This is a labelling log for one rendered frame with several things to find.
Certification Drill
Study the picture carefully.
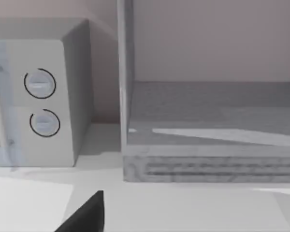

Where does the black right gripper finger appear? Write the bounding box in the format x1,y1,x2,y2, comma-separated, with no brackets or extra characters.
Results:
54,190,105,232

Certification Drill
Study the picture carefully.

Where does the pale round microwave knob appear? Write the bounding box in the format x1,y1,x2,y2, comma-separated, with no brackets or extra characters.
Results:
29,108,61,138
24,68,57,99

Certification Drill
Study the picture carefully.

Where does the pale microwave oven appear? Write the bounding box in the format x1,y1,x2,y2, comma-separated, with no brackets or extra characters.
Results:
0,18,92,171

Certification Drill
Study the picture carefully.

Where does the grey open cabinet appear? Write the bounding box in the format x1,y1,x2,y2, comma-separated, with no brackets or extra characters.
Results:
116,0,290,184

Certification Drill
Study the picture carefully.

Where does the glass microwave door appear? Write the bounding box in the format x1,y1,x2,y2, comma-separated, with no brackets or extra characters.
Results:
0,40,21,172

